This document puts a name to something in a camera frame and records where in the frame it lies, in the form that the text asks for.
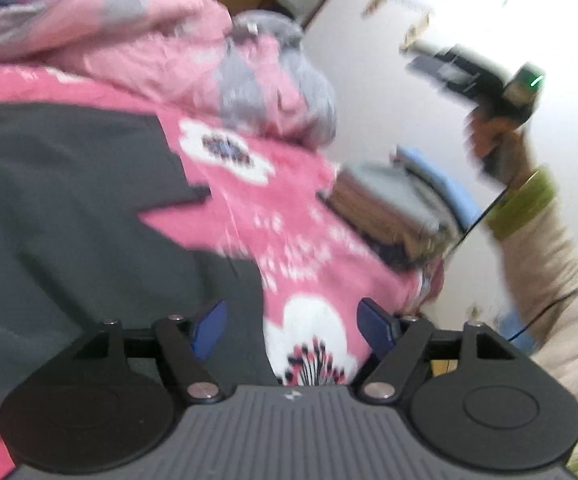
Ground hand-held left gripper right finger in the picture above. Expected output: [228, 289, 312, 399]
[356, 297, 517, 404]

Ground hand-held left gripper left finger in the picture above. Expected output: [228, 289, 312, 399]
[71, 299, 229, 406]

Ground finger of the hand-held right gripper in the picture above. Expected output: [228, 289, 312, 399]
[399, 40, 451, 63]
[405, 57, 451, 95]

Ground black pants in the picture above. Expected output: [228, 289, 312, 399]
[0, 102, 280, 431]

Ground person's right hand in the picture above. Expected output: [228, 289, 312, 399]
[463, 105, 531, 183]

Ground light blue cloth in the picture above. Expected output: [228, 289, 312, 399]
[396, 144, 481, 233]

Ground brown and grey bundle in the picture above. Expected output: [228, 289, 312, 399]
[326, 159, 457, 273]

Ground pink floral blanket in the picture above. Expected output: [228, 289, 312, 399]
[0, 60, 445, 480]

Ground pink and grey quilt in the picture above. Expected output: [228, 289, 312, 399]
[0, 0, 339, 150]

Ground wall hook rail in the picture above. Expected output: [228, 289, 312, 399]
[360, 0, 434, 55]

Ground black cable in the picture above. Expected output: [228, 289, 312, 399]
[446, 185, 575, 343]

